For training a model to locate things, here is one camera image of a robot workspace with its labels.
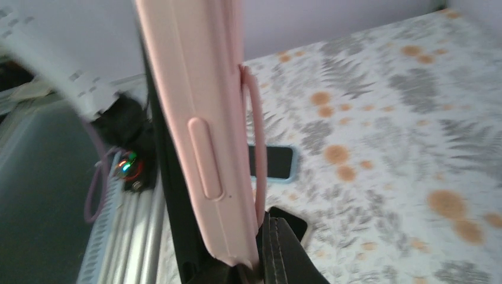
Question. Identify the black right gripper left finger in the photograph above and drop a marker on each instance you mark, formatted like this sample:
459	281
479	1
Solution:
195	265

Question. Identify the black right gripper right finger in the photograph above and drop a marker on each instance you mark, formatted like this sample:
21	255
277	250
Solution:
283	258

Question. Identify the pink silicone phone case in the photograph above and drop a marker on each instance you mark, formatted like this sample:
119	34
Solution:
213	110

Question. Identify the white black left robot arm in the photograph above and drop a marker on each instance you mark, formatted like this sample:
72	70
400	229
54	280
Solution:
116	115

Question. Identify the phone in cream case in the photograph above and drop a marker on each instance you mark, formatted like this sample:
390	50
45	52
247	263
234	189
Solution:
300	225

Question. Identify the phone in blue case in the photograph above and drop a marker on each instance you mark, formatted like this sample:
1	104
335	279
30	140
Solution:
282	164

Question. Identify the floral patterned table mat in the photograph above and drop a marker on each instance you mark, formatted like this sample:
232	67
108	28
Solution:
398	131

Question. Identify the aluminium rail frame base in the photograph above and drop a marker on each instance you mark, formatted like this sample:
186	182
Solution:
136	237

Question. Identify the perforated grey cable duct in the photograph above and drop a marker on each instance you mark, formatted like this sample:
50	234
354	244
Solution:
98	251

